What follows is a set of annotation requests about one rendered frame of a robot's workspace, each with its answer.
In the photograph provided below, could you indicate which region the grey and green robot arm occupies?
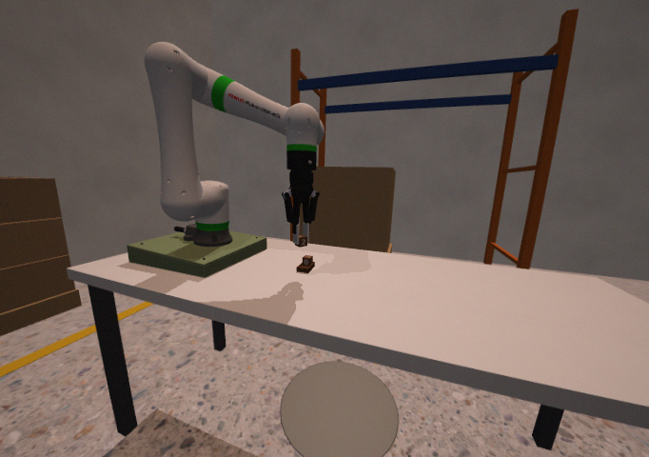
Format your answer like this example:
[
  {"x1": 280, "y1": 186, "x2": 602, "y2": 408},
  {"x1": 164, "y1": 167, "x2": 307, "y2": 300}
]
[{"x1": 145, "y1": 42, "x2": 325, "y2": 247}]

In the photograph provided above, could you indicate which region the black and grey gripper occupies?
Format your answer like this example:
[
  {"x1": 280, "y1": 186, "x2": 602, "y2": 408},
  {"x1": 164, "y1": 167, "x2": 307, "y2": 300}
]
[{"x1": 282, "y1": 171, "x2": 320, "y2": 245}]

